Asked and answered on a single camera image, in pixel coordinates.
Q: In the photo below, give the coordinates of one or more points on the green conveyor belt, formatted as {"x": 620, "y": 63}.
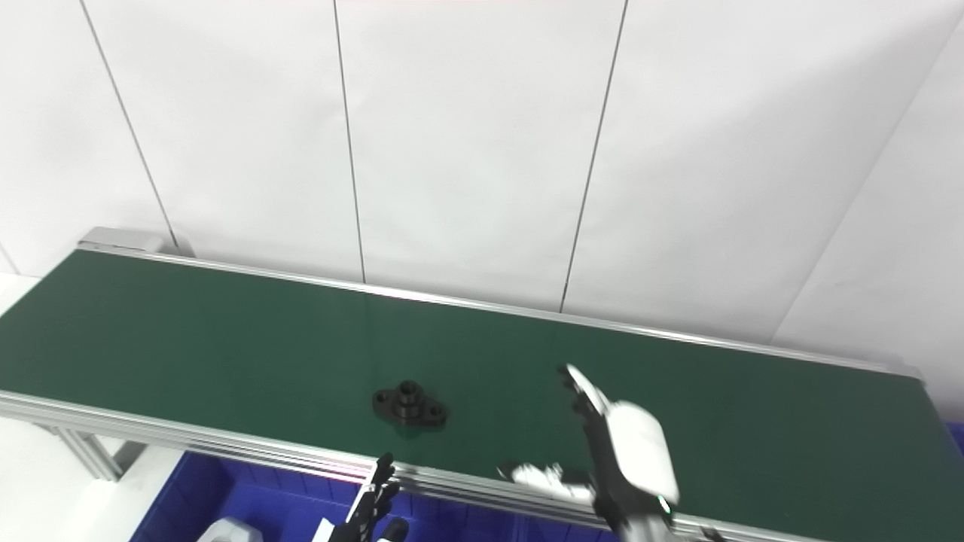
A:
{"x": 226, "y": 339}

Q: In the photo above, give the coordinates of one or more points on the black flange part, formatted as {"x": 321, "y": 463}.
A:
{"x": 410, "y": 406}

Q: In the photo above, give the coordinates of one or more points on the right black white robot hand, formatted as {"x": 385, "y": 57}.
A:
{"x": 636, "y": 459}

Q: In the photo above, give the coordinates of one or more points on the aluminium conveyor leg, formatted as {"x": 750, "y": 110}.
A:
{"x": 94, "y": 455}

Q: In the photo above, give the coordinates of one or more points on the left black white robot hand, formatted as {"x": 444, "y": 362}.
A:
{"x": 369, "y": 519}

